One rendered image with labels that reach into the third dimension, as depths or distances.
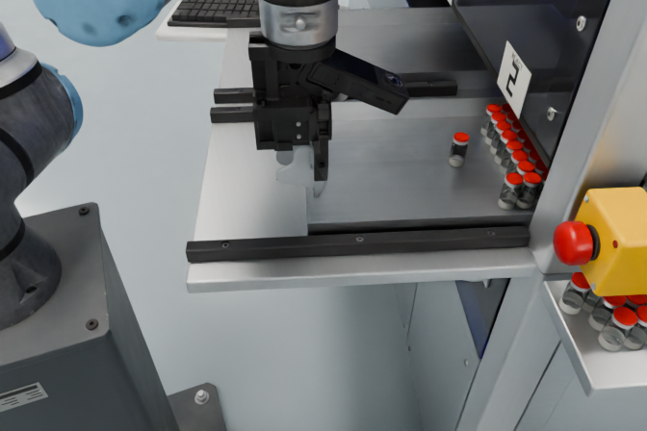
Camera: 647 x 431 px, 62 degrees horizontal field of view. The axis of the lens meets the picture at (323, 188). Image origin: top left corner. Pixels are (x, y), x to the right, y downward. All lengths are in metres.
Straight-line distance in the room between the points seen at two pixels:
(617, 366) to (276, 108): 0.42
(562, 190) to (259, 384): 1.12
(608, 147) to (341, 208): 0.32
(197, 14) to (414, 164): 0.76
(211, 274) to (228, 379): 0.96
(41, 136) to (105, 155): 1.64
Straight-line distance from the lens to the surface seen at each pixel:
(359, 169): 0.75
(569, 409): 0.98
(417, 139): 0.82
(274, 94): 0.56
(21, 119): 0.74
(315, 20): 0.51
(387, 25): 1.15
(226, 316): 1.69
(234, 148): 0.80
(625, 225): 0.52
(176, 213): 2.03
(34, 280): 0.78
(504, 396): 0.89
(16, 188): 0.73
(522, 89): 0.68
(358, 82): 0.56
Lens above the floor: 1.35
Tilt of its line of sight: 41 degrees down
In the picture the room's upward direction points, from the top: straight up
